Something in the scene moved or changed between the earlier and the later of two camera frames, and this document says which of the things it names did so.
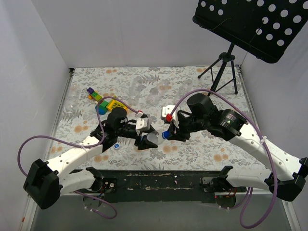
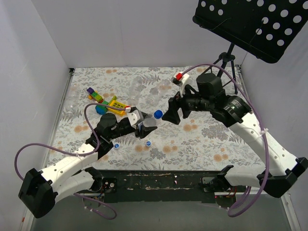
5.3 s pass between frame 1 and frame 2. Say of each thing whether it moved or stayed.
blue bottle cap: moved
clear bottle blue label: moved
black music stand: stayed
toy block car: stayed
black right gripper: moved
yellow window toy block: stayed
